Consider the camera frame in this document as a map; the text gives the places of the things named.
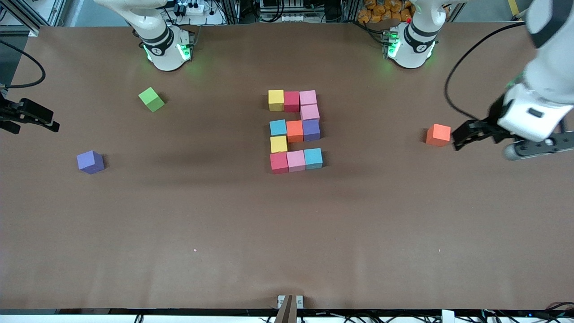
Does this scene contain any aluminium frame post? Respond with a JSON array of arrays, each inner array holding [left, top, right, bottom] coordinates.
[[342, 0, 359, 22], [220, 0, 240, 24]]

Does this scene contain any purple foam cube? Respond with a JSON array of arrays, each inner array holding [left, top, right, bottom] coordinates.
[[76, 150, 105, 175], [303, 119, 322, 142]]

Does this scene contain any orange mesh bag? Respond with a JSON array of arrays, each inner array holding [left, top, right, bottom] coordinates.
[[357, 0, 415, 24]]

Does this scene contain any crimson foam cube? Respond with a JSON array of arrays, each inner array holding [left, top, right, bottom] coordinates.
[[283, 91, 300, 113], [270, 152, 289, 175]]

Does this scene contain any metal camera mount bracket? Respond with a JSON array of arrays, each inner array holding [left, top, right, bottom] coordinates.
[[274, 295, 304, 323]]

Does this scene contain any white electrical box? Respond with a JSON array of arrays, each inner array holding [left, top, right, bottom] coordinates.
[[268, 13, 306, 23]]

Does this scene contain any white power strip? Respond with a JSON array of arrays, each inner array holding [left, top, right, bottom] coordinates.
[[174, 1, 206, 16]]

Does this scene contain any green foam cube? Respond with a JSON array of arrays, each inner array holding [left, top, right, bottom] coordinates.
[[138, 87, 165, 113]]

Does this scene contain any orange foam cube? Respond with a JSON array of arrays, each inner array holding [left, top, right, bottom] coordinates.
[[286, 120, 304, 144], [426, 124, 452, 147]]

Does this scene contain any aluminium frame profile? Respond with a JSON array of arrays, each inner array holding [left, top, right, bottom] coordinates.
[[0, 0, 68, 37]]

